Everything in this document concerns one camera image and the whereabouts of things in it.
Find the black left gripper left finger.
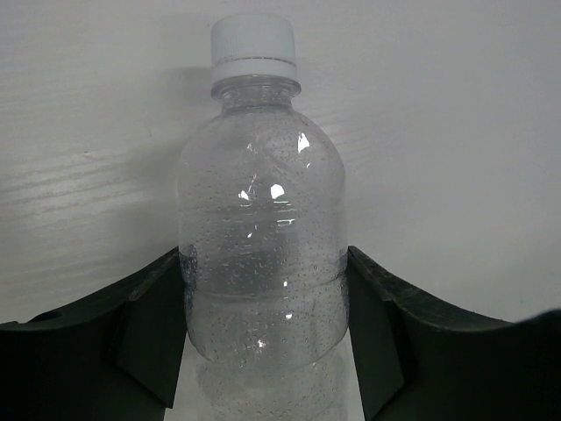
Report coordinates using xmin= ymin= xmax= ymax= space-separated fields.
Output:
xmin=1 ymin=249 xmax=187 ymax=420

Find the clear bottle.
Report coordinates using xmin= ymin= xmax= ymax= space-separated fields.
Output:
xmin=176 ymin=13 xmax=349 ymax=420

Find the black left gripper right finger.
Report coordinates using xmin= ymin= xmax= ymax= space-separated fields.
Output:
xmin=346 ymin=247 xmax=560 ymax=420

